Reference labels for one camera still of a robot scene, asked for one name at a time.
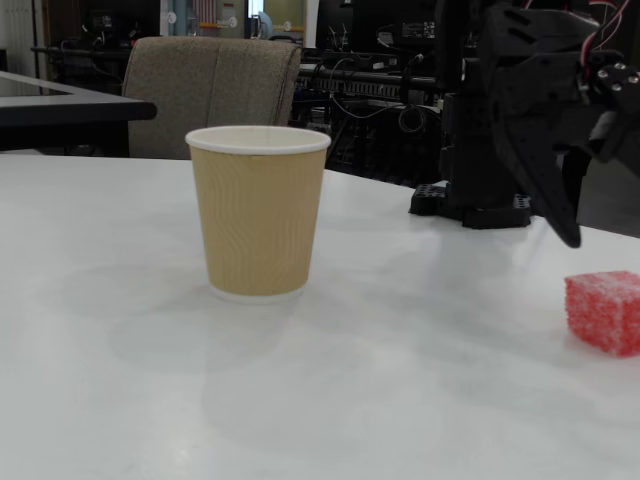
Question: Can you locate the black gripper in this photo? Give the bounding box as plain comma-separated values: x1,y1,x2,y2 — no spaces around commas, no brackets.
478,4,640,250

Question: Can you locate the red foam cube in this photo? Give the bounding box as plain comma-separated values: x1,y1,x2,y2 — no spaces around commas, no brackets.
563,269,640,359

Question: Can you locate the tan paper cup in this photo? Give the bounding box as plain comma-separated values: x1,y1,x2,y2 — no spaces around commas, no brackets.
184,124,333,305

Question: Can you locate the green notice board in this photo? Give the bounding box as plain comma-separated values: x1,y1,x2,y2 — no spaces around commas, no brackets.
262,0,306,35

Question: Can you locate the light blue round object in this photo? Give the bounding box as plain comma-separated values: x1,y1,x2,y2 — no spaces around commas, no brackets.
251,10,276,40

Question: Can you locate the brown fabric chair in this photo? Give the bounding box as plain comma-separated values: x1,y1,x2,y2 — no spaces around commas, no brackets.
122,35,304,160

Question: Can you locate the black-edged table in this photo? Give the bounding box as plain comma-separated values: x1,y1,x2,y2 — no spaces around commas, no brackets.
0,69,158,156

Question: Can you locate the black cluttered workbench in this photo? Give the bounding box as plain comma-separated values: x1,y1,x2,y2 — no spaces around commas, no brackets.
29,8,139,96

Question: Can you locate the gripper servo cable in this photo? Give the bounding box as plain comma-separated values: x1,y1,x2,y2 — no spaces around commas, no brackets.
573,0,634,69

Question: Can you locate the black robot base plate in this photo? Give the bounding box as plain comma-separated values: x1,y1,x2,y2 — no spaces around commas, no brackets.
408,181,534,231

